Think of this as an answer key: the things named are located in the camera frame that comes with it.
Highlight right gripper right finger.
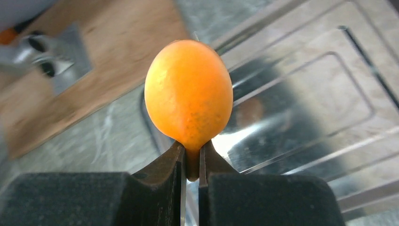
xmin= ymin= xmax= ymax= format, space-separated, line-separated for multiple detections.
xmin=199 ymin=142 xmax=345 ymax=226

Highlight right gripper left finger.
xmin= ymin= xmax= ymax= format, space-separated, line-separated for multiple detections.
xmin=0 ymin=142 xmax=186 ymax=226

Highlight orange fruit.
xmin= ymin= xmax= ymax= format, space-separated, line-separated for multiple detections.
xmin=144 ymin=40 xmax=233 ymax=181

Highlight metal tray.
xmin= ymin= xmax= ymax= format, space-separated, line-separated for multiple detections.
xmin=138 ymin=0 xmax=399 ymax=222

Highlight wooden board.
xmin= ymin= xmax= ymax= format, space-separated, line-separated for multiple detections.
xmin=0 ymin=0 xmax=188 ymax=159

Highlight metal stand bracket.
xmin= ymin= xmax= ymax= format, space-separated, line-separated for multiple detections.
xmin=0 ymin=22 xmax=92 ymax=95

